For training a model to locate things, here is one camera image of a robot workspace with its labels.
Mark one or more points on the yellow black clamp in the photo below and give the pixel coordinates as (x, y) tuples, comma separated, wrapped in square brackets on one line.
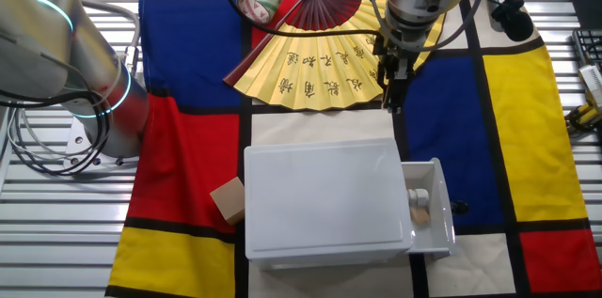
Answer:
[(583, 117)]

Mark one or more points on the colour block tablecloth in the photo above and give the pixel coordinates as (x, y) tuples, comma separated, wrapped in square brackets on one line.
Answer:
[(188, 39)]

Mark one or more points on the small wooden piece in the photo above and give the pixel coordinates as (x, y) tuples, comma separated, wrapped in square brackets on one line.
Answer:
[(420, 216)]

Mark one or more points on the grey mounted camera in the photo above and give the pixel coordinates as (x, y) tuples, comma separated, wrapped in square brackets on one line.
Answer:
[(592, 84)]

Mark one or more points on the tan wooden block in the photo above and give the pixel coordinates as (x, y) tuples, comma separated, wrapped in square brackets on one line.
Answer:
[(228, 201)]

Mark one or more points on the black flat box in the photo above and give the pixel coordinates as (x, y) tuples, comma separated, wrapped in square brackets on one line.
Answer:
[(588, 11)]

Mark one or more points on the yellow paper folding fan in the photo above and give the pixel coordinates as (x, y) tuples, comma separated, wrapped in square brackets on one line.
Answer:
[(310, 72)]

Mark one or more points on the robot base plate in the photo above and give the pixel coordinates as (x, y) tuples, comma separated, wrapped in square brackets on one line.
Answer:
[(77, 143)]

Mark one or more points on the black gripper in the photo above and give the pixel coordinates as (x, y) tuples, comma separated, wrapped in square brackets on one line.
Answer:
[(382, 56)]

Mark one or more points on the white drawer with black knob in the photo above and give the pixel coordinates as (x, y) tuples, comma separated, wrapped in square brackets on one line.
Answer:
[(423, 173)]

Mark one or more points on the white plastic drawer cabinet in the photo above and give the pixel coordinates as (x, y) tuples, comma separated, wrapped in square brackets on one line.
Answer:
[(324, 199)]

